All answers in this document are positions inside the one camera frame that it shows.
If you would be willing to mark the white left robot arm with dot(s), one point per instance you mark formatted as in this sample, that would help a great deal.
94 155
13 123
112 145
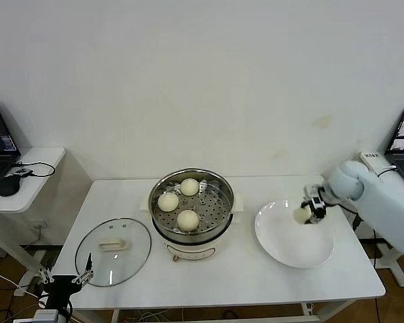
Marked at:
47 316

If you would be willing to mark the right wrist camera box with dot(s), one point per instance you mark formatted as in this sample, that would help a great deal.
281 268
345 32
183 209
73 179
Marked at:
315 203

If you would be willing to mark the white round plate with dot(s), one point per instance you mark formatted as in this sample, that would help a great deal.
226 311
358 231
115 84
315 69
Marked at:
283 235

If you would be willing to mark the white steamed baozi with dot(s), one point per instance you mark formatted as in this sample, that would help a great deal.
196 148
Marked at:
168 202
188 220
301 215
190 187

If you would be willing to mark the white main table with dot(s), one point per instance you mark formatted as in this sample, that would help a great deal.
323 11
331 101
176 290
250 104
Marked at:
222 282

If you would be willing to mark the stainless steel steamer basket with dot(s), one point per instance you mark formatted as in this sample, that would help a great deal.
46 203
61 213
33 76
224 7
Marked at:
212 208

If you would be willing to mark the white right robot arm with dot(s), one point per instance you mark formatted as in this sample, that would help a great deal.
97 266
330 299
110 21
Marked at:
384 215

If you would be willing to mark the white wall outlet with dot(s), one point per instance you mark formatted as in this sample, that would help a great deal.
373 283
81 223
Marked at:
40 224

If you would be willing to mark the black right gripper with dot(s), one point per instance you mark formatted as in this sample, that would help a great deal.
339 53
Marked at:
319 214

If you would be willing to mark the white side table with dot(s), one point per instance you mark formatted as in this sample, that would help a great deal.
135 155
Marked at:
388 259
37 188

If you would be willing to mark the cream electric pot base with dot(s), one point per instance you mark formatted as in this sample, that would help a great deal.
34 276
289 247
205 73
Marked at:
202 250

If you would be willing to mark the black computer mouse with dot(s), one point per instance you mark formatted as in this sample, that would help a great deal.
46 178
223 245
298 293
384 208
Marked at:
8 185

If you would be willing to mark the black laptop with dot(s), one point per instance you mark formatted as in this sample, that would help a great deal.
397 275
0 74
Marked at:
0 134

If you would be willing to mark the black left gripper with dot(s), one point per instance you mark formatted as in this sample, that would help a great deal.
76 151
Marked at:
60 286

